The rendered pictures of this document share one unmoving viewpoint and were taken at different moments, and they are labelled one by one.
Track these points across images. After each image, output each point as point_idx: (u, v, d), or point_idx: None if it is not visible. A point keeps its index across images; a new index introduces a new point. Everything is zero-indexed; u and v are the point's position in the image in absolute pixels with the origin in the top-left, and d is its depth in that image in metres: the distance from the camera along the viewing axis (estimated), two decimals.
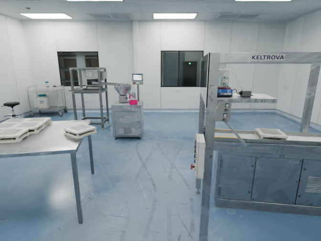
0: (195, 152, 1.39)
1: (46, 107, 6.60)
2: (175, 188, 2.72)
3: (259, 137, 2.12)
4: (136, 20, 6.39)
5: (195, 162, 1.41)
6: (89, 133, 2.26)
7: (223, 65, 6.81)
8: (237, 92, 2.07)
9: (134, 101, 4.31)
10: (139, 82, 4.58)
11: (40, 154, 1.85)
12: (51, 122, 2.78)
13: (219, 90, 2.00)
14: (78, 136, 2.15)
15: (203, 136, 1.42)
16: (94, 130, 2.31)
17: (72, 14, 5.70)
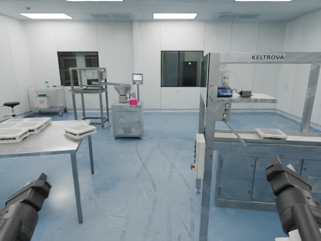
0: (195, 152, 1.39)
1: (46, 107, 6.60)
2: (175, 188, 2.72)
3: (259, 137, 2.12)
4: (136, 20, 6.39)
5: (195, 162, 1.41)
6: (89, 133, 2.26)
7: (223, 65, 6.81)
8: (237, 92, 2.07)
9: (134, 101, 4.31)
10: (139, 82, 4.58)
11: (40, 154, 1.85)
12: (51, 122, 2.78)
13: (219, 90, 2.00)
14: (78, 136, 2.15)
15: (203, 136, 1.42)
16: (94, 130, 2.31)
17: (72, 14, 5.70)
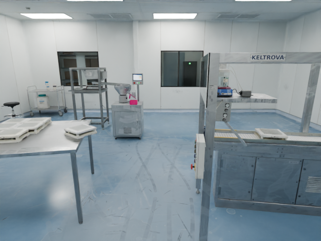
0: (195, 152, 1.39)
1: (46, 107, 6.60)
2: (175, 188, 2.72)
3: (259, 137, 2.12)
4: (136, 20, 6.39)
5: (195, 162, 1.41)
6: (89, 133, 2.26)
7: (223, 65, 6.81)
8: (237, 92, 2.07)
9: (134, 101, 4.31)
10: (139, 82, 4.58)
11: (40, 154, 1.85)
12: (51, 122, 2.78)
13: (219, 90, 2.00)
14: (78, 136, 2.15)
15: (203, 136, 1.42)
16: (94, 130, 2.31)
17: (72, 14, 5.70)
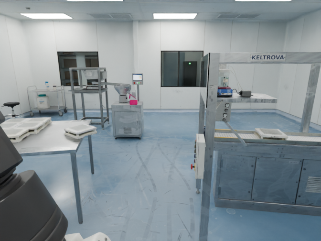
0: (195, 152, 1.39)
1: (46, 107, 6.60)
2: (175, 188, 2.72)
3: (259, 137, 2.12)
4: (136, 20, 6.39)
5: (195, 162, 1.41)
6: (89, 133, 2.26)
7: (223, 65, 6.81)
8: (237, 92, 2.07)
9: (134, 101, 4.31)
10: (139, 82, 4.58)
11: (40, 154, 1.85)
12: (51, 122, 2.78)
13: (219, 90, 2.00)
14: (78, 136, 2.15)
15: (203, 136, 1.42)
16: (94, 130, 2.31)
17: (72, 14, 5.70)
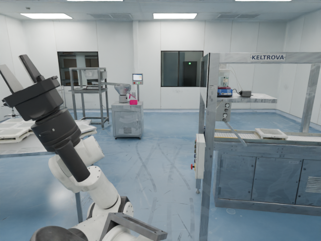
0: (195, 152, 1.39)
1: None
2: (175, 188, 2.72)
3: (259, 137, 2.12)
4: (136, 20, 6.39)
5: (195, 162, 1.41)
6: (89, 133, 2.26)
7: (223, 65, 6.81)
8: (237, 92, 2.07)
9: (134, 101, 4.31)
10: (139, 82, 4.58)
11: (40, 154, 1.85)
12: None
13: (219, 90, 2.00)
14: None
15: (203, 136, 1.42)
16: (94, 130, 2.31)
17: (72, 14, 5.70)
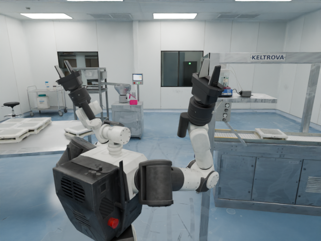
0: None
1: (46, 107, 6.60)
2: None
3: (259, 137, 2.12)
4: (136, 20, 6.39)
5: None
6: (89, 133, 2.26)
7: (223, 65, 6.81)
8: (237, 92, 2.07)
9: (134, 101, 4.31)
10: (139, 82, 4.58)
11: (40, 154, 1.85)
12: (51, 122, 2.78)
13: None
14: (78, 136, 2.15)
15: None
16: None
17: (72, 14, 5.70)
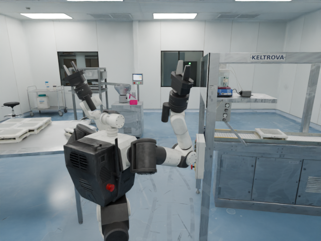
0: (195, 152, 1.39)
1: (46, 107, 6.60)
2: (175, 188, 2.72)
3: (259, 137, 2.12)
4: (136, 20, 6.39)
5: (195, 162, 1.41)
6: None
7: (223, 65, 6.81)
8: (237, 92, 2.07)
9: (134, 101, 4.31)
10: (139, 82, 4.58)
11: (40, 154, 1.85)
12: (51, 122, 2.78)
13: (219, 90, 2.00)
14: None
15: (203, 136, 1.42)
16: (94, 130, 2.31)
17: (72, 14, 5.70)
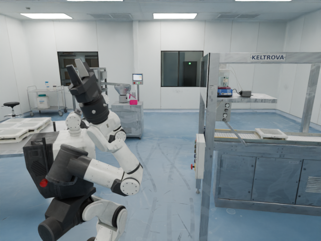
0: (195, 152, 1.39)
1: (46, 107, 6.60)
2: (175, 188, 2.72)
3: (259, 137, 2.12)
4: (136, 20, 6.39)
5: (195, 162, 1.41)
6: None
7: (223, 65, 6.81)
8: (237, 92, 2.07)
9: (134, 101, 4.31)
10: (139, 82, 4.58)
11: None
12: (51, 122, 2.78)
13: (219, 90, 2.00)
14: None
15: (203, 136, 1.42)
16: None
17: (72, 14, 5.70)
